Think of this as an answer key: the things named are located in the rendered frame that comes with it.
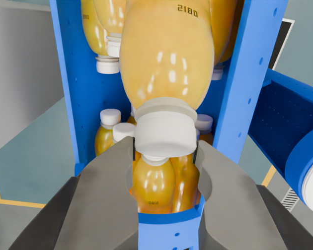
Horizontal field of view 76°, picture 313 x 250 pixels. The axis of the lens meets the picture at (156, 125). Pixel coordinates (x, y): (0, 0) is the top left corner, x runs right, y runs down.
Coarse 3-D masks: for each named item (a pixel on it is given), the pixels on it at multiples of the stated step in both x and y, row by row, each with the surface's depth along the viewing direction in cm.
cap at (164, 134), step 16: (160, 112) 12; (176, 112) 12; (144, 128) 11; (160, 128) 11; (176, 128) 11; (192, 128) 12; (144, 144) 12; (160, 144) 12; (176, 144) 11; (192, 144) 12
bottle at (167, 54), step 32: (128, 0) 15; (160, 0) 13; (192, 0) 13; (128, 32) 13; (160, 32) 12; (192, 32) 12; (128, 64) 13; (160, 64) 12; (192, 64) 12; (128, 96) 14; (160, 96) 12; (192, 96) 12
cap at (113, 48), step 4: (108, 44) 26; (112, 44) 26; (116, 44) 26; (108, 48) 27; (112, 48) 26; (116, 48) 26; (108, 52) 27; (112, 52) 26; (116, 52) 26; (112, 56) 27; (116, 56) 26
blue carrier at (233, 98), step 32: (64, 0) 27; (256, 0) 16; (64, 32) 27; (256, 32) 17; (64, 64) 28; (256, 64) 20; (96, 96) 39; (224, 96) 20; (256, 96) 23; (96, 128) 42; (224, 128) 21; (160, 224) 26; (192, 224) 27
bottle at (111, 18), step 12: (96, 0) 23; (108, 0) 22; (120, 0) 22; (96, 12) 24; (108, 12) 23; (120, 12) 23; (108, 24) 24; (120, 24) 24; (108, 36) 26; (120, 36) 25
